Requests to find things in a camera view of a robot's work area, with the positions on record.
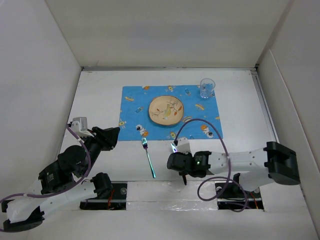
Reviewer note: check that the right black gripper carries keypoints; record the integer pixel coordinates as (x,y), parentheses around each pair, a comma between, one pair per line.
(184,154)

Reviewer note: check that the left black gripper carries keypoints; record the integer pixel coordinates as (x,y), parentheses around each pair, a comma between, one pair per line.
(108,136)

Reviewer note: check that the iridescent knife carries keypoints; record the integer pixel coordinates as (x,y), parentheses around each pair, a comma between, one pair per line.
(184,178)

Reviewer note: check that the blue patterned cloth placemat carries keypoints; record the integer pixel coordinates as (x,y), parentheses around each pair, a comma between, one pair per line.
(201,118)

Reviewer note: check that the iridescent fork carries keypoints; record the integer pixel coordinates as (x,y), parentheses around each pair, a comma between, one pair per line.
(145,147)

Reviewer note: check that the beige floral plate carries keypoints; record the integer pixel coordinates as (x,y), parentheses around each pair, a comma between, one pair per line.
(166,110)

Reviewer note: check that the clear plastic cup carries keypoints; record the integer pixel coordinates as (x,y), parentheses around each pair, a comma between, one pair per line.
(206,88)

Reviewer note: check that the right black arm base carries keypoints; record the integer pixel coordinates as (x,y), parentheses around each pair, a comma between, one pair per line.
(234,199)

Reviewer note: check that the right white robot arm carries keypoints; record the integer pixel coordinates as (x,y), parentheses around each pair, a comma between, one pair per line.
(253,169)

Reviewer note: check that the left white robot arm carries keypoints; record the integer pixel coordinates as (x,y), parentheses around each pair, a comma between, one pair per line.
(64,181)

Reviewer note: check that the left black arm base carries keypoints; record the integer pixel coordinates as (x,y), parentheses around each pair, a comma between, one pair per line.
(116,200)

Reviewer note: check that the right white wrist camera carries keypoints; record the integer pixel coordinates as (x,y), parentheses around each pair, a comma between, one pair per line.
(182,145)

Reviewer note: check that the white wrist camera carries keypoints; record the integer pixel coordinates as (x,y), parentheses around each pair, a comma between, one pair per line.
(79,125)
(182,145)

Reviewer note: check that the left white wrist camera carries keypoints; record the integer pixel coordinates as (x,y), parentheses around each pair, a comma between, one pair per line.
(79,125)

